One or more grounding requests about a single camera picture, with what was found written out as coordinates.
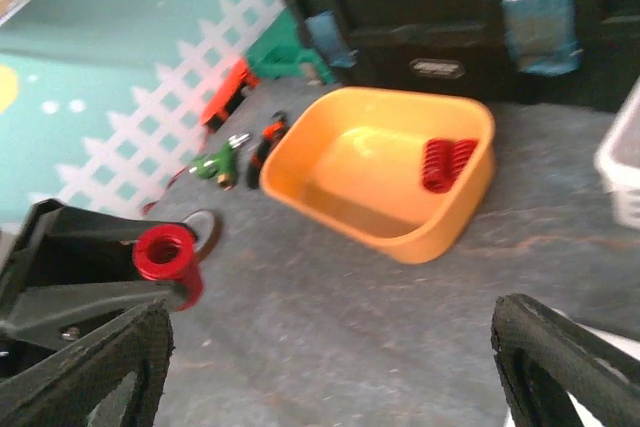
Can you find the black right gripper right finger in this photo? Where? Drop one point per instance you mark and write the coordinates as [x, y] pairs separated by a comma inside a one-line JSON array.
[[555, 372]]

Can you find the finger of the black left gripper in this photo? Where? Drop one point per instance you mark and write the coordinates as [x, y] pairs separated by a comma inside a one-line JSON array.
[[39, 315], [80, 240]]

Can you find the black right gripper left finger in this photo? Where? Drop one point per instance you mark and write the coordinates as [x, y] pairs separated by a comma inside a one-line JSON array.
[[113, 376]]

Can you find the large red spring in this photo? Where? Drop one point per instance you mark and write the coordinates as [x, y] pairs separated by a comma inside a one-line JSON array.
[[437, 176], [166, 252], [457, 155]]

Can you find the green circuit board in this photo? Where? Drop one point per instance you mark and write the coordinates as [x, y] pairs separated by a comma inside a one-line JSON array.
[[220, 166]]

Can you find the white slotted basket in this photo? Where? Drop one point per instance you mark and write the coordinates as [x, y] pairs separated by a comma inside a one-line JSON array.
[[617, 161]]

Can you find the orange multimeter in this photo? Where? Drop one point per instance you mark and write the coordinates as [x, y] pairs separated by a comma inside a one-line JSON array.
[[237, 85]]

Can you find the orange plastic tray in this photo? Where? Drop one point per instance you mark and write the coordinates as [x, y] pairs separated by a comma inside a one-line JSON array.
[[352, 161]]

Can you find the green plastic tool case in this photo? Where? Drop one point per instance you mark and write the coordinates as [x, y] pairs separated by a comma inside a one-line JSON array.
[[278, 53]]

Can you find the black plastic toolbox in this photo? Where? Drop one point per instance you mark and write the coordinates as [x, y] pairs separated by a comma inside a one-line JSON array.
[[572, 52]]

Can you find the orange handled pliers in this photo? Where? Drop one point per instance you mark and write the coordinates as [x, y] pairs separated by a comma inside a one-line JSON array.
[[271, 136]]

